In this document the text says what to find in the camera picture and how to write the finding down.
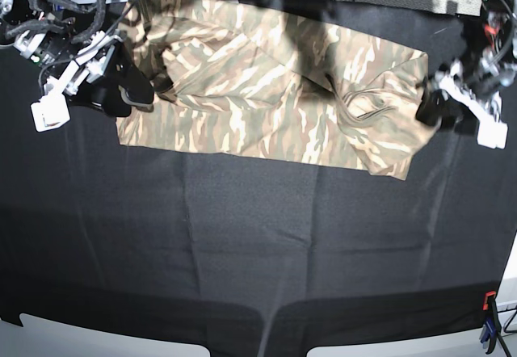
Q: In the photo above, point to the black table cloth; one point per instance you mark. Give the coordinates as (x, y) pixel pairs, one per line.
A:
(247, 256)

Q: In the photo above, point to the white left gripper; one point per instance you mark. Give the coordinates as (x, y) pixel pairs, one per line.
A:
(482, 99)

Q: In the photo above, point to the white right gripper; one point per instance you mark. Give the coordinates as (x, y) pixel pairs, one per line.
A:
(117, 84)

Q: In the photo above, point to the camouflage t-shirt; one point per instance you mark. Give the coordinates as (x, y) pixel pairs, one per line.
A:
(263, 83)

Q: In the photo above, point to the orange blue clamp front right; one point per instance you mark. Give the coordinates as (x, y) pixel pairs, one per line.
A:
(491, 325)

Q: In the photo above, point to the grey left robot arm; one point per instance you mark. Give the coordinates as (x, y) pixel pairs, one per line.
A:
(490, 52)

